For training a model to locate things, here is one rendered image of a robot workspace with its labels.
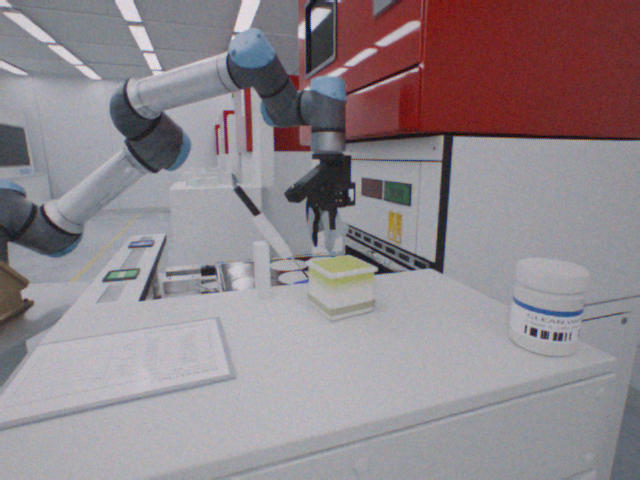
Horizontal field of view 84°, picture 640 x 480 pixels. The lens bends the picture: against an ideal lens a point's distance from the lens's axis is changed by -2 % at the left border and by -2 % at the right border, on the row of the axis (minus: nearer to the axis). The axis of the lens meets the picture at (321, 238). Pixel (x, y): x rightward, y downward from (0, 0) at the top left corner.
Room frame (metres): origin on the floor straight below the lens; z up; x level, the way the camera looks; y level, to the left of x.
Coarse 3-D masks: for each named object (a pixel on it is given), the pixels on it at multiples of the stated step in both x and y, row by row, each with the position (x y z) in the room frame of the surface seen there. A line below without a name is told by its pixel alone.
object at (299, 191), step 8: (320, 168) 0.78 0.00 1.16; (328, 168) 0.77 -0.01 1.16; (304, 176) 0.78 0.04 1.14; (312, 176) 0.76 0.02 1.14; (320, 176) 0.76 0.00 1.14; (328, 176) 0.77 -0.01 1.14; (296, 184) 0.75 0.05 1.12; (304, 184) 0.74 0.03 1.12; (312, 184) 0.75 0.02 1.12; (320, 184) 0.76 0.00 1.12; (288, 192) 0.74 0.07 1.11; (296, 192) 0.72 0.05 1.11; (304, 192) 0.73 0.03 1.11; (312, 192) 0.75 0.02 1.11; (288, 200) 0.75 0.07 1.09; (296, 200) 0.73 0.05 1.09
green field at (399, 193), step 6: (390, 186) 0.85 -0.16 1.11; (396, 186) 0.82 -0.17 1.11; (402, 186) 0.80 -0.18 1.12; (408, 186) 0.77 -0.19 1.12; (390, 192) 0.85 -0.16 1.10; (396, 192) 0.82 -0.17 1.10; (402, 192) 0.80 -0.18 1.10; (408, 192) 0.77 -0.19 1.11; (384, 198) 0.87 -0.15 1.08; (390, 198) 0.85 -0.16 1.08; (396, 198) 0.82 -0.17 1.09; (402, 198) 0.79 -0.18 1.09; (408, 198) 0.77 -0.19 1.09; (408, 204) 0.77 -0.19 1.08
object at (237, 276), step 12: (228, 264) 0.92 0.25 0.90; (240, 264) 0.92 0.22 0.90; (252, 264) 0.92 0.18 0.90; (228, 276) 0.82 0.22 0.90; (240, 276) 0.82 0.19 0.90; (252, 276) 0.82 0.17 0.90; (276, 276) 0.82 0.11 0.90; (228, 288) 0.74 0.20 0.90; (240, 288) 0.74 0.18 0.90; (252, 288) 0.74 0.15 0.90
